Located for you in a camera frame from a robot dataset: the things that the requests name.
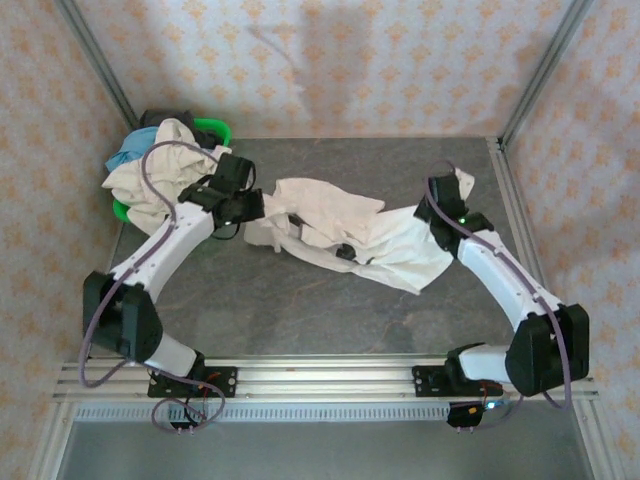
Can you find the white t-shirt with black print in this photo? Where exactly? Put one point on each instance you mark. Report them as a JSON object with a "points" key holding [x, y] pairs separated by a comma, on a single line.
{"points": [[400, 240]]}

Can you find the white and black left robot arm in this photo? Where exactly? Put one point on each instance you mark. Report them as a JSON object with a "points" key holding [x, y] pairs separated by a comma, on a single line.
{"points": [[165, 250]]}

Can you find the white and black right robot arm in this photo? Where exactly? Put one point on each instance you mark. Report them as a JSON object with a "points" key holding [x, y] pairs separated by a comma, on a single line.
{"points": [[495, 280]]}

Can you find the green plastic laundry basket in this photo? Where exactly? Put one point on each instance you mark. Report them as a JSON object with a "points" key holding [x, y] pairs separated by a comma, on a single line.
{"points": [[120, 211]]}

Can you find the blue crumpled t-shirt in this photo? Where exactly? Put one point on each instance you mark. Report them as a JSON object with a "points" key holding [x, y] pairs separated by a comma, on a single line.
{"points": [[132, 145]]}

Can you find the dark grey crumpled t-shirt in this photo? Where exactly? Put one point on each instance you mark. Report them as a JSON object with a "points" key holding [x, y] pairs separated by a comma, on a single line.
{"points": [[155, 117]]}

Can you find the patterned backdrop curtain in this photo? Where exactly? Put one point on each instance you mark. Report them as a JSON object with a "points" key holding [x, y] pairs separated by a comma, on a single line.
{"points": [[350, 60]]}

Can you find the black controller box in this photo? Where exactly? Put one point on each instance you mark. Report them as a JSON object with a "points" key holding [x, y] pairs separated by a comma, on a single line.
{"points": [[460, 417]]}

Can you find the aluminium side rail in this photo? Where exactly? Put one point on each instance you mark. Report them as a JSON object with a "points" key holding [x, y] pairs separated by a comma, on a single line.
{"points": [[515, 200]]}

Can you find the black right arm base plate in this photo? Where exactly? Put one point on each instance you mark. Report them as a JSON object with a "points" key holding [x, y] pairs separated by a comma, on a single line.
{"points": [[422, 382]]}

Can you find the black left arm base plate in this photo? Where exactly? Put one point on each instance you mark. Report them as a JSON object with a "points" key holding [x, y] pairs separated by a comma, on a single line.
{"points": [[227, 382]]}

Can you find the aluminium mounting rail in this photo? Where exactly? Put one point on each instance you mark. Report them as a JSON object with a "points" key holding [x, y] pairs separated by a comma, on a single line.
{"points": [[325, 380]]}

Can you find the aluminium frame post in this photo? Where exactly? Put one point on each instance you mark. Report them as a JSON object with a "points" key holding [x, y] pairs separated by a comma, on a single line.
{"points": [[545, 70], [101, 65]]}

